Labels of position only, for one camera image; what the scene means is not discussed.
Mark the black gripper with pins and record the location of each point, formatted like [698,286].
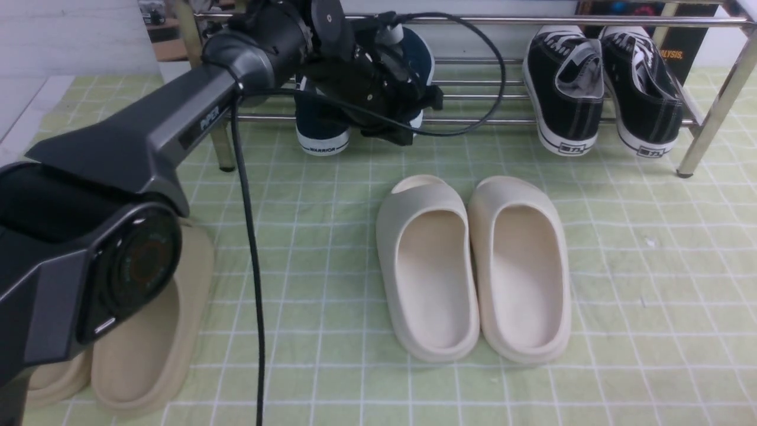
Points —
[366,89]

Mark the navy slip-on shoe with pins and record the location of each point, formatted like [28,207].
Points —
[322,129]
[416,67]

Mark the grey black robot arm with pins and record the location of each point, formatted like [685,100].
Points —
[90,220]

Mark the chrome metal shoe rack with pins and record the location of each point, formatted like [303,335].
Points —
[703,127]

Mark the left cream foam slide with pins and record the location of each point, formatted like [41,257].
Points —
[423,247]

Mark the cream foam slide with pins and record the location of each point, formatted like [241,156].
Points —
[522,271]
[423,247]

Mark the left black canvas sneaker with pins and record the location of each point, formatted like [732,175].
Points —
[563,74]

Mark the black canvas sneaker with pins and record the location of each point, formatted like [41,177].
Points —
[563,74]
[649,110]

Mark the wooden desk in background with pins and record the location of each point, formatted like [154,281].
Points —
[177,31]

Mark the right cream foam slide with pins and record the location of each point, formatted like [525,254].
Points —
[522,271]

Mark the right black canvas sneaker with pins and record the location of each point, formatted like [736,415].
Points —
[649,110]

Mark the black box with orange text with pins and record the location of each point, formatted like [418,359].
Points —
[680,45]

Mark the right tan foam slide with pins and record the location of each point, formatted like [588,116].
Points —
[141,365]

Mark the tan foam slide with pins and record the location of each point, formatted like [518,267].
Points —
[53,383]
[141,365]

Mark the green checkered floor cloth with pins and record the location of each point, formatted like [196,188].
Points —
[662,277]

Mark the left tan foam slide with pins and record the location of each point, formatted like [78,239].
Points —
[53,383]

